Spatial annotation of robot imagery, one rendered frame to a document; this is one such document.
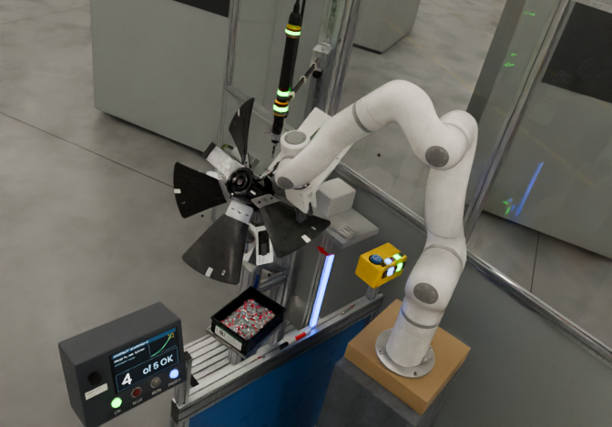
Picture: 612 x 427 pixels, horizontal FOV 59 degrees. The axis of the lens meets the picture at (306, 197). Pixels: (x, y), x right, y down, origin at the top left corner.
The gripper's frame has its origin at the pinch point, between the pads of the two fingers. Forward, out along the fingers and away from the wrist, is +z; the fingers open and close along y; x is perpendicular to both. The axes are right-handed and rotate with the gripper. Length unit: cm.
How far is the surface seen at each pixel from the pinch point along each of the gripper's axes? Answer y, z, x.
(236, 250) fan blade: 21.4, 24.4, 14.5
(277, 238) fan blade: 5.0, 10.0, 7.1
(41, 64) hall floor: 444, 144, -34
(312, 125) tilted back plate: 43, 11, -43
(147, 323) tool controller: -12, -14, 58
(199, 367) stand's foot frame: 44, 115, 36
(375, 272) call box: -17.6, 29.4, -17.4
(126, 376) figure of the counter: -17, -10, 69
